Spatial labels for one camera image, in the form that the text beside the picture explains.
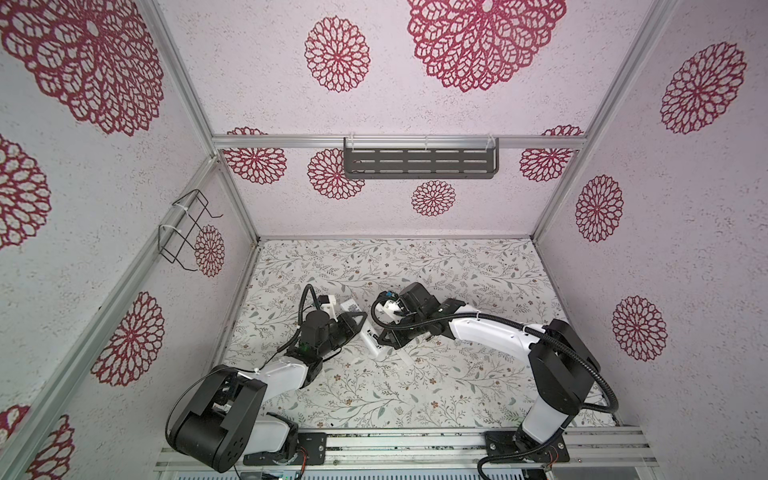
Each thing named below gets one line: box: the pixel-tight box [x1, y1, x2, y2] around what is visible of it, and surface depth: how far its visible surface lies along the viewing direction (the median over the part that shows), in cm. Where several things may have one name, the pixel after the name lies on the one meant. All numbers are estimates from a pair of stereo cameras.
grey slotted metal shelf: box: [344, 137, 500, 179], surface depth 95 cm
